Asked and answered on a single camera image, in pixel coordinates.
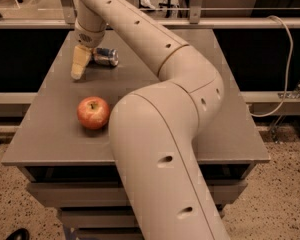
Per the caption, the grey drawer cabinet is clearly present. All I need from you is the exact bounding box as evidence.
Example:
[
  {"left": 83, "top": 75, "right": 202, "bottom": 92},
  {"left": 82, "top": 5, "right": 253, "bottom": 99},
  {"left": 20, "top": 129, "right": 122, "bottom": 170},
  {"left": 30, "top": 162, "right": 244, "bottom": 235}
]
[{"left": 3, "top": 30, "right": 269, "bottom": 240}]

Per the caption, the black shoe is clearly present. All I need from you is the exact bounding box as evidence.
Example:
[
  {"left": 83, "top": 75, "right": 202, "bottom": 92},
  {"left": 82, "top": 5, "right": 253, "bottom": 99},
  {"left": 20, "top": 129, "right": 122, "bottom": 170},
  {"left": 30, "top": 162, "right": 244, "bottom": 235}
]
[{"left": 6, "top": 228, "right": 30, "bottom": 240}]

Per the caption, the red apple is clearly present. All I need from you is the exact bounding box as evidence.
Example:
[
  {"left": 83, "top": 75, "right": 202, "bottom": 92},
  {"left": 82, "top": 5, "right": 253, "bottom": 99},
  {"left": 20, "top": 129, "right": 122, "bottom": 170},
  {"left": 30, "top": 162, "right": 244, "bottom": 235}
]
[{"left": 77, "top": 96, "right": 110, "bottom": 130}]

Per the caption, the redbull can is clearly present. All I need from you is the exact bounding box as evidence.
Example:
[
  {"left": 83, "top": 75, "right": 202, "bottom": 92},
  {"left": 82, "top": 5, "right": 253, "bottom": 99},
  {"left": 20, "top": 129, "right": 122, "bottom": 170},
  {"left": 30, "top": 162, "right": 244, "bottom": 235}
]
[{"left": 92, "top": 48, "right": 119, "bottom": 67}]

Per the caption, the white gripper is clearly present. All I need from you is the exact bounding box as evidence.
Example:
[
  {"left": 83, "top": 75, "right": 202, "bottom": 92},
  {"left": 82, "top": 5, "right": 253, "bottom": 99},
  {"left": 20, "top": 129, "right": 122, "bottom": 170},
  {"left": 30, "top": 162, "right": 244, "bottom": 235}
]
[{"left": 71, "top": 19, "right": 106, "bottom": 80}]

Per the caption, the white cable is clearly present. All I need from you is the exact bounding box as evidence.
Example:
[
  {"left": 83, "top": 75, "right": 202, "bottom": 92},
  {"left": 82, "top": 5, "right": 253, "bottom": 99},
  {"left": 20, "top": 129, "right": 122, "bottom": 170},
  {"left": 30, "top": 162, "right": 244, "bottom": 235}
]
[{"left": 249, "top": 15, "right": 295, "bottom": 118}]

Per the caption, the metal railing frame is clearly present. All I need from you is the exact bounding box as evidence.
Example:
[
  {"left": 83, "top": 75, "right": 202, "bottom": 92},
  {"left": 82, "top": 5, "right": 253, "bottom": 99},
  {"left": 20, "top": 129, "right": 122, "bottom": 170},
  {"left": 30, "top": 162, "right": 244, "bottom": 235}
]
[{"left": 0, "top": 0, "right": 300, "bottom": 29}]

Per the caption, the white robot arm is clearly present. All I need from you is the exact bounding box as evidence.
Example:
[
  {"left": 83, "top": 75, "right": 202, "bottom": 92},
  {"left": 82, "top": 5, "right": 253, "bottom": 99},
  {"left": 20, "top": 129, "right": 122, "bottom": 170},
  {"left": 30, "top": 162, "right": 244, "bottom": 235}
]
[{"left": 77, "top": 0, "right": 230, "bottom": 240}]

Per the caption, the top drawer with knob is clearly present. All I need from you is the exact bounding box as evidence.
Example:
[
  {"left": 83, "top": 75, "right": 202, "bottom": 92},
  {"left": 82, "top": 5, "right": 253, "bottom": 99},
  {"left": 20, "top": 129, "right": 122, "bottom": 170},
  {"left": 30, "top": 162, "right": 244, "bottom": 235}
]
[{"left": 27, "top": 180, "right": 247, "bottom": 208}]

